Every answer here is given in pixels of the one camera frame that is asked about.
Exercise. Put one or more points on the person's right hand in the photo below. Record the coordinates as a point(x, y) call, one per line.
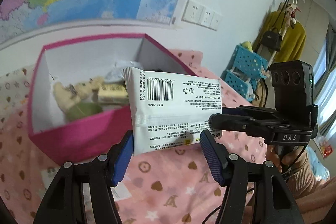
point(294, 159)

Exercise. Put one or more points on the pink patterned blanket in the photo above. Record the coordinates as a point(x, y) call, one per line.
point(171, 186)

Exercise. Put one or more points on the white wall socket panel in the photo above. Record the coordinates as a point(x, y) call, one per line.
point(198, 14)

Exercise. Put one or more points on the pink cardboard box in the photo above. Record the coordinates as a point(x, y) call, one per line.
point(65, 119)

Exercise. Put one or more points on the black handbag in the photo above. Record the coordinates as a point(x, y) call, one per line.
point(272, 39)

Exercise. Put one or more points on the green soft object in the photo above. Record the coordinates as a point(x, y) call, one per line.
point(83, 110)

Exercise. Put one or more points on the right forearm pink sleeve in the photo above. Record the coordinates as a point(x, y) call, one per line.
point(315, 198)

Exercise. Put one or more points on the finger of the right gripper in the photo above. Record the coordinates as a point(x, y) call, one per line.
point(233, 111)
point(239, 123)

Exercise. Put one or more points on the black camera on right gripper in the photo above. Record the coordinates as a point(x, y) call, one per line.
point(293, 83)

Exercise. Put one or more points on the blue perforated plastic rack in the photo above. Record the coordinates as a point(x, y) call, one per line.
point(244, 71)

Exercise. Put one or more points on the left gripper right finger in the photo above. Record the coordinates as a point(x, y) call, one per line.
point(216, 156)

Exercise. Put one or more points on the yellow tissue pack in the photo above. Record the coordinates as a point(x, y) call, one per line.
point(114, 93)

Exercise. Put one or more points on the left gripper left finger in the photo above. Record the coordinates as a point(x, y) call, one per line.
point(121, 154)

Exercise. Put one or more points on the white wet wipes pack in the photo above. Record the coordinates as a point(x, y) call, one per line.
point(170, 110)

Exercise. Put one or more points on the mustard yellow coat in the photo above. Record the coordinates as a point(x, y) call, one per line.
point(292, 44)

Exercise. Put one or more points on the beige plush toy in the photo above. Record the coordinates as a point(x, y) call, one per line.
point(68, 96)

